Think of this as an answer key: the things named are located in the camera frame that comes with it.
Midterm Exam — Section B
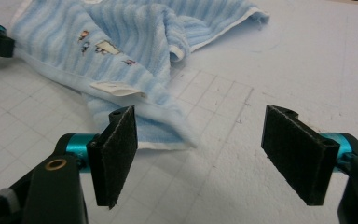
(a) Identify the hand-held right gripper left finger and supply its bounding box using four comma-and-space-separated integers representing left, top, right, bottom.
86, 105, 139, 210

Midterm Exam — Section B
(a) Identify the blue striped towel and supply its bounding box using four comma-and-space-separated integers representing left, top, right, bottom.
7, 0, 270, 152

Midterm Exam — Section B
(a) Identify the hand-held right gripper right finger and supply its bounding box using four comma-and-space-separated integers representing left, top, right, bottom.
260, 104, 341, 207

